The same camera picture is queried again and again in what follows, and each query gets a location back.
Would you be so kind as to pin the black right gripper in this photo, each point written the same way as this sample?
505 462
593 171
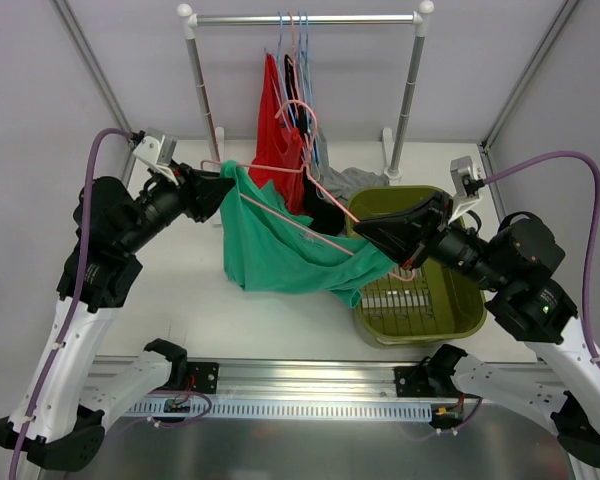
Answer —
431 236

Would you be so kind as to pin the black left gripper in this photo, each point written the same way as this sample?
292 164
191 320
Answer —
190 191

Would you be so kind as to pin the green tank top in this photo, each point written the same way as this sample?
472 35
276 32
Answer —
267 249

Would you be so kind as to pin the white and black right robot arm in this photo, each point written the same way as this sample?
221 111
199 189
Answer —
516 265

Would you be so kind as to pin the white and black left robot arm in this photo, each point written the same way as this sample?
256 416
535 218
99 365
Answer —
58 427

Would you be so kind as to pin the red tank top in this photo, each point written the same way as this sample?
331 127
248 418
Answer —
276 146

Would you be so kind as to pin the grey tank top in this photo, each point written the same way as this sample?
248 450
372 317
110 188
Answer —
341 184

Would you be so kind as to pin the black tank top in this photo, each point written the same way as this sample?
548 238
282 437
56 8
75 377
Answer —
326 218

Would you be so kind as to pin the olive green plastic basket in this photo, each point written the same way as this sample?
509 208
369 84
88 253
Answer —
436 305

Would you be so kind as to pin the silver and white clothes rack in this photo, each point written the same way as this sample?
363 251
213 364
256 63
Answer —
392 139

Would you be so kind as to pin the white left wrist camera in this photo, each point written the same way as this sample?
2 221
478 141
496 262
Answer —
155 149

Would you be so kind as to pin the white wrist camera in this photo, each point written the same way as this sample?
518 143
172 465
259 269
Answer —
465 175
155 149

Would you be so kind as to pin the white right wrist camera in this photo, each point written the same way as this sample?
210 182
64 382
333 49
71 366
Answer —
465 175

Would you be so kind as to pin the blue wire hanger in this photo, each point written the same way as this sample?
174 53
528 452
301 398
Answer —
290 119
306 83
319 174

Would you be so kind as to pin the aluminium left frame post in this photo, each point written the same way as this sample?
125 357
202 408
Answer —
79 40

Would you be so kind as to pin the aluminium frame post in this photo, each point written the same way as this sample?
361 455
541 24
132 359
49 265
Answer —
548 41
79 40

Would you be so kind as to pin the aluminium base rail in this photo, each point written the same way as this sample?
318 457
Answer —
308 380

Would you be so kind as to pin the white slotted cable duct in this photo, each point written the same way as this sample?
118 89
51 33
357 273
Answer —
418 412

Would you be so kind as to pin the aluminium right frame post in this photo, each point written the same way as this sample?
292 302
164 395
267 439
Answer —
548 41

